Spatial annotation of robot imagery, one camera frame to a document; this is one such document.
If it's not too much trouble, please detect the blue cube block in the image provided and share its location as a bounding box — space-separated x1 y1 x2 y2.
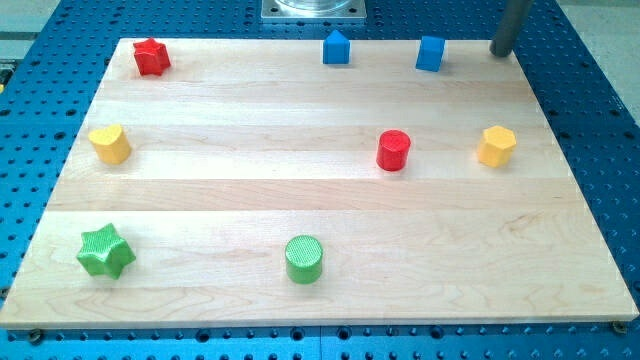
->
415 36 446 72

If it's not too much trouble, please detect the wooden board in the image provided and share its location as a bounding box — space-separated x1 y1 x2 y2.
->
1 38 638 329

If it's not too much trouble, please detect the green cylinder block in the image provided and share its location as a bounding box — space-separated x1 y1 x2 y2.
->
285 235 324 284

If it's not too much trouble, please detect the red cylinder block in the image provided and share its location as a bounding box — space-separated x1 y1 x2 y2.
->
376 129 411 172

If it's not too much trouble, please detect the blue pentagon block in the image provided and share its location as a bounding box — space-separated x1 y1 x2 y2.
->
322 30 351 64

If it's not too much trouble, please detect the yellow hexagon block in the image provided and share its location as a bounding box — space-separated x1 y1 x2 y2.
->
477 126 517 168

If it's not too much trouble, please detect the red star block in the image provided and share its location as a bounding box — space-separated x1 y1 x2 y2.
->
133 38 171 76

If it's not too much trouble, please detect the yellow heart block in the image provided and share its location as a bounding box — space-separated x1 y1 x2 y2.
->
88 124 132 165

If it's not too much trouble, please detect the green star block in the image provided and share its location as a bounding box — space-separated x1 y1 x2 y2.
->
76 223 136 280

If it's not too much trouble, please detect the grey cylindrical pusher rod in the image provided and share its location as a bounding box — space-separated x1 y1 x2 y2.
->
489 0 534 57

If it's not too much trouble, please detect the left board clamp screw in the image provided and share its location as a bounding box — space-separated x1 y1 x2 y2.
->
25 329 46 346

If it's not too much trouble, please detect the board clamp screw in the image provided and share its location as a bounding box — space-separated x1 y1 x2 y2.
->
25 329 46 346
610 321 628 335

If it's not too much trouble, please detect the right board clamp screw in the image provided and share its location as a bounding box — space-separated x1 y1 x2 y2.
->
610 321 628 335

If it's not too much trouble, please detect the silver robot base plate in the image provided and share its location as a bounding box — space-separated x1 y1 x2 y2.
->
260 0 367 21

